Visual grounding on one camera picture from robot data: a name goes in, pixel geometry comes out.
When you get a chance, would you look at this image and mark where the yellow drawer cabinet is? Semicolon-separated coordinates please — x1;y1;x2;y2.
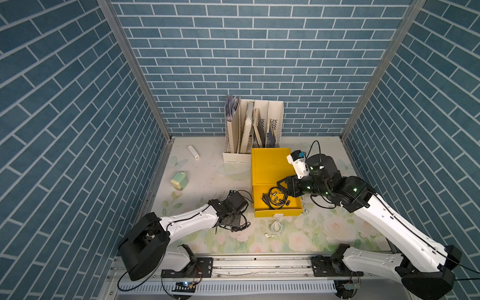
251;147;296;186

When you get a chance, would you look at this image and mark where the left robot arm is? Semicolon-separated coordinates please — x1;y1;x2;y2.
118;190;250;281

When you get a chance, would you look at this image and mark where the yellow top drawer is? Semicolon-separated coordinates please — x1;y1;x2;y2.
252;184;303;218

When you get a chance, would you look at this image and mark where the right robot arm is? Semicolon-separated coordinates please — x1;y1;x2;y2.
277;150;462;300

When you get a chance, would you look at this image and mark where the mint green small box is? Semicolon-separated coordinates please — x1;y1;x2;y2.
170;171;189;191

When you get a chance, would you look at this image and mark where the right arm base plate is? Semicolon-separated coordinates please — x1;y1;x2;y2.
311;244;364;277

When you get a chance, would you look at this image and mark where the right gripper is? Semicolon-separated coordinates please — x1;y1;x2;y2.
275;173;328;198

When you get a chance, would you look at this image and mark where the white file organizer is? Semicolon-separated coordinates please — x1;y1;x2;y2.
222;95;284;164

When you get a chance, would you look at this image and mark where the white earphones center front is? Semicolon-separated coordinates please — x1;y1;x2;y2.
264;219;284;238

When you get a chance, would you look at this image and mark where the black earphones coil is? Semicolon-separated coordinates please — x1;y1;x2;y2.
261;187;277;210
219;214;251;232

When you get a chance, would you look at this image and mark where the white rectangular small device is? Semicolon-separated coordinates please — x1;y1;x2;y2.
187;145;200;161

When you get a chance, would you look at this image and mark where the aluminium rail frame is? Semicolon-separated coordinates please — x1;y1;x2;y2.
98;254;415;300

